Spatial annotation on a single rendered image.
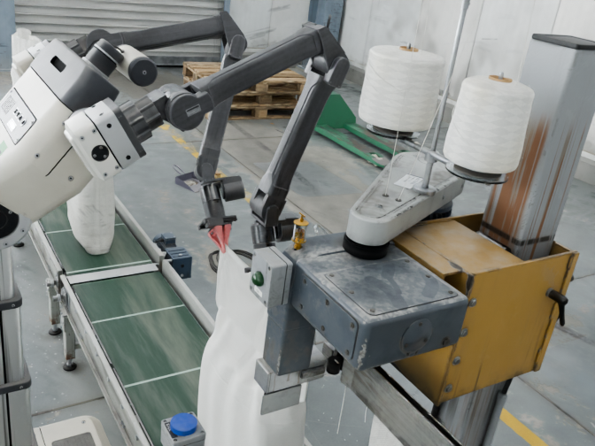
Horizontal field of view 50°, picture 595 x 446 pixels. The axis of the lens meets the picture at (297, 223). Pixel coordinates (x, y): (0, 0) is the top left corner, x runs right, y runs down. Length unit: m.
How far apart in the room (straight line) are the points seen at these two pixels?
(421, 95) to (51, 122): 0.78
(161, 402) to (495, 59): 6.16
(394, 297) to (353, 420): 1.84
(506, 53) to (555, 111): 6.28
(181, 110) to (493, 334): 0.80
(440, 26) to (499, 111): 7.19
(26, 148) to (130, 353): 1.22
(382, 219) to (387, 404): 0.37
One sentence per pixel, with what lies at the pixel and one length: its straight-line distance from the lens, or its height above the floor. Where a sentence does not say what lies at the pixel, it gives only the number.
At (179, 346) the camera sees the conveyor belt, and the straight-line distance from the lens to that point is 2.57.
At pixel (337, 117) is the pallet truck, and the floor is 0.15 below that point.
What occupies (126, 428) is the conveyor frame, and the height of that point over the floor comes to 0.30.
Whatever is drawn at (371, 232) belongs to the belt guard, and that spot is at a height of 1.39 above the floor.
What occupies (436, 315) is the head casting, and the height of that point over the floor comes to 1.32.
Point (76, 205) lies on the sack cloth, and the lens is 3.14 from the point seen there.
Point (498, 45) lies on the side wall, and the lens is 7.71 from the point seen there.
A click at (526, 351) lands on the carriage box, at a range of 1.57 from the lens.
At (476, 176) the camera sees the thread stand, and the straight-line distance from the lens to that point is 1.25.
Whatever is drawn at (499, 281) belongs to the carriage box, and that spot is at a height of 1.31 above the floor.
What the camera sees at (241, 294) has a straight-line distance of 1.79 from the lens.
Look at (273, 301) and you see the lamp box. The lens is 1.21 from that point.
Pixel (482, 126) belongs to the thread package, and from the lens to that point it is 1.20.
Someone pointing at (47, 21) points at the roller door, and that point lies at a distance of 8.65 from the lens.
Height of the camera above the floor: 1.89
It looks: 24 degrees down
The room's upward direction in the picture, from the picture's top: 8 degrees clockwise
